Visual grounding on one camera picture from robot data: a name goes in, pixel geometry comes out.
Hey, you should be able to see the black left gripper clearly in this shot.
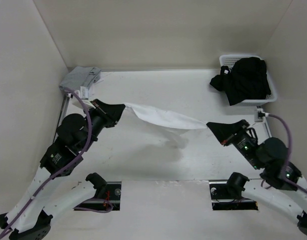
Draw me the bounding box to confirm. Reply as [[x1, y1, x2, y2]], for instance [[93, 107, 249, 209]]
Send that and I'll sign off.
[[80, 98, 127, 152]]

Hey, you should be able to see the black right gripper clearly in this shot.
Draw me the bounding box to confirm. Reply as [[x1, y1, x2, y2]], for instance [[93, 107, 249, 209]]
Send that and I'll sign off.
[[206, 118, 264, 169]]

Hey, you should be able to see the white tank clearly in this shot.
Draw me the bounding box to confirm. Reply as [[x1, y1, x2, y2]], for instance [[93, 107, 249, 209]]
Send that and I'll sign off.
[[124, 102, 207, 149], [88, 79, 104, 99]]

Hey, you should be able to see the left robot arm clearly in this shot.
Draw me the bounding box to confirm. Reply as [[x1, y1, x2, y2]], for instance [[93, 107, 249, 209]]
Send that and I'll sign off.
[[0, 99, 126, 240]]

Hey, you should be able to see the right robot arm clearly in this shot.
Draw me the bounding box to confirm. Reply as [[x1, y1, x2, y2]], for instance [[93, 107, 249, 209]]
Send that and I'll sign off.
[[206, 119, 307, 236]]

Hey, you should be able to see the folded white tank top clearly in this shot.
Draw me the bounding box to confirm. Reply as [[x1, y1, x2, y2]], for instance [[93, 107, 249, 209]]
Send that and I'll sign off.
[[88, 79, 104, 99]]

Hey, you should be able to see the folded grey tank top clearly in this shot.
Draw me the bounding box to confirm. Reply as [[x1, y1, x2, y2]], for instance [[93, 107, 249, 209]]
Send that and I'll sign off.
[[59, 66, 102, 91]]

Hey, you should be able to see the black tank top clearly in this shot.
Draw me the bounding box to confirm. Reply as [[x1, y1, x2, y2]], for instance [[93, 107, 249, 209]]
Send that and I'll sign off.
[[209, 57, 272, 106]]

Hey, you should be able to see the white plastic basket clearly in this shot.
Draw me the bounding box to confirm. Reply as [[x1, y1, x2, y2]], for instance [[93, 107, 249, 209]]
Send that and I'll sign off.
[[219, 53, 278, 106]]

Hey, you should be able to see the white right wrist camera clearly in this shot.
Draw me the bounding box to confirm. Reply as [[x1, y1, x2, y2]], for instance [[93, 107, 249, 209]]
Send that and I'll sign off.
[[254, 108, 269, 123]]

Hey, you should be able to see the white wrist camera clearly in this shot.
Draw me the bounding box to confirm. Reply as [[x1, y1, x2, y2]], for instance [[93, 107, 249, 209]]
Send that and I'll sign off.
[[254, 108, 269, 123], [71, 86, 96, 110]]

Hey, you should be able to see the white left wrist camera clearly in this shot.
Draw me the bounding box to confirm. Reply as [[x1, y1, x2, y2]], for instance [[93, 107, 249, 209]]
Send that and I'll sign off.
[[71, 86, 96, 110]]

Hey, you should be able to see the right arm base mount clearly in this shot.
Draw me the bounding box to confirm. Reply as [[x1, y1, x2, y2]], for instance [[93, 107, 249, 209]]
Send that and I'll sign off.
[[209, 181, 259, 211]]

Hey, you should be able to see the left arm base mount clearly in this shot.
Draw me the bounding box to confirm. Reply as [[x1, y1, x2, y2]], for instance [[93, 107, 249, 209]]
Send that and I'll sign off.
[[73, 181, 122, 211]]

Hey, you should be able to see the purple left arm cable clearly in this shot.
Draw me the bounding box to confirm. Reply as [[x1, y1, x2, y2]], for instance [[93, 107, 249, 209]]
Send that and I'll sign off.
[[0, 91, 114, 238]]

